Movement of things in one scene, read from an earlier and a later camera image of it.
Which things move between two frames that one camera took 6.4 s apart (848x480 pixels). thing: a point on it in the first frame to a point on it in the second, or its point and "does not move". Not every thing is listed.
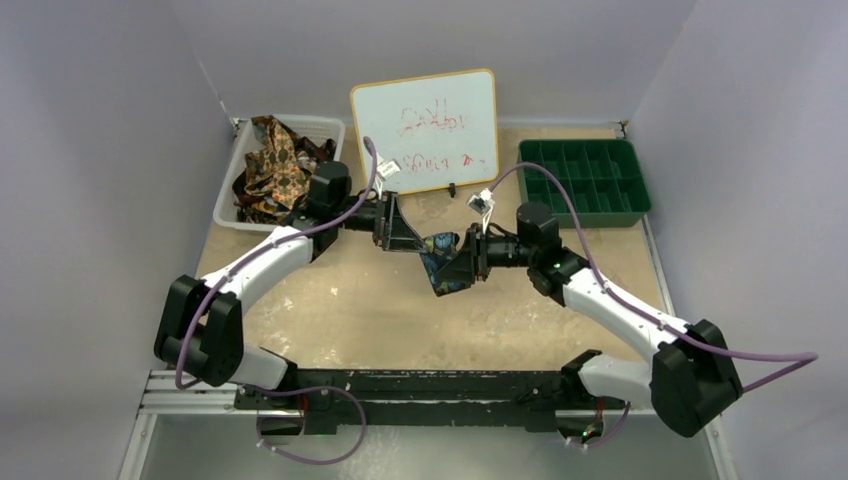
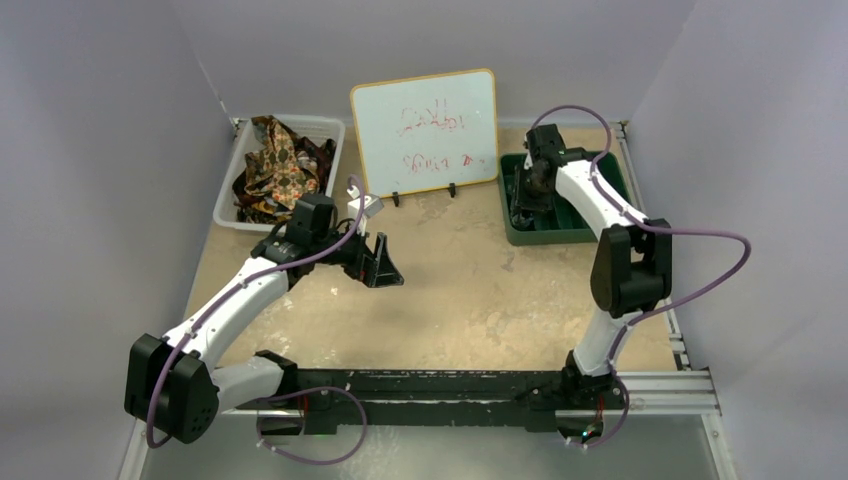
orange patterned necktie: [276, 169] does not move
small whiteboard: [441, 130] does not move
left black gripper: [393, 233] to [374, 267]
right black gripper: [476, 252] to [525, 192]
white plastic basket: [313, 129] does not move
